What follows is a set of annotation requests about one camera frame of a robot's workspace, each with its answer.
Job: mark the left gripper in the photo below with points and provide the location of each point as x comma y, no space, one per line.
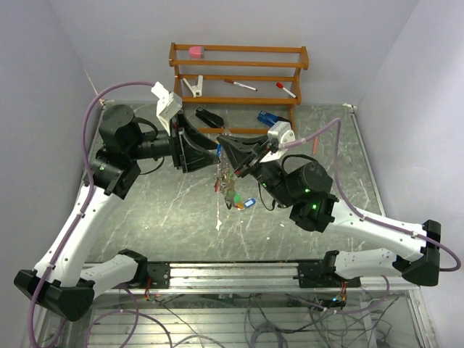
195,158

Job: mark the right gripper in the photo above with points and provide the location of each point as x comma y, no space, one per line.
238,156

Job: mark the blue tag key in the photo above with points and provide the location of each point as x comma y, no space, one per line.
249,203
219,149

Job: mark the metal disc keyring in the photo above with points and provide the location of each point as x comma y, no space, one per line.
225,182

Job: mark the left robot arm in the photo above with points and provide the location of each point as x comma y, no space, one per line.
126,140

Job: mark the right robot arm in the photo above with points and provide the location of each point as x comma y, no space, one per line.
407,250

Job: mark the black stapler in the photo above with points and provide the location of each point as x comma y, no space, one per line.
210,118

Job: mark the blue stapler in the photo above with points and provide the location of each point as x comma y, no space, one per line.
270,119

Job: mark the white plastic clamp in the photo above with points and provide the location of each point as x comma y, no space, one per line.
196,90

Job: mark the wooden three-tier rack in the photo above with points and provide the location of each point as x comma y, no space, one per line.
258,66

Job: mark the orange pencil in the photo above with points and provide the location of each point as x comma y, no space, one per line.
315,145

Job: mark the red-capped marker pen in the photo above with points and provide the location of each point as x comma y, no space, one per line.
236,83

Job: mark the red-capped white marker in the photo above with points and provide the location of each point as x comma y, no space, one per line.
287,91

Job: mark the pink eraser block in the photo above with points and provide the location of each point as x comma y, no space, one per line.
196,52

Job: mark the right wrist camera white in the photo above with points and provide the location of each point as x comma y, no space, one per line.
278,135

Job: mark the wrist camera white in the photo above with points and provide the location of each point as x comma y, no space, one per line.
168,105
278,135

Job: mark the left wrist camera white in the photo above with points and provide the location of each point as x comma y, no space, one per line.
168,105

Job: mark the aluminium frame rail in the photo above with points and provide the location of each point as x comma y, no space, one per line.
219,277

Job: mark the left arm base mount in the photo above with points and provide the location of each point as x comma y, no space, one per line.
155,275

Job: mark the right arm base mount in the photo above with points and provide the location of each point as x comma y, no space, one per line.
310,274

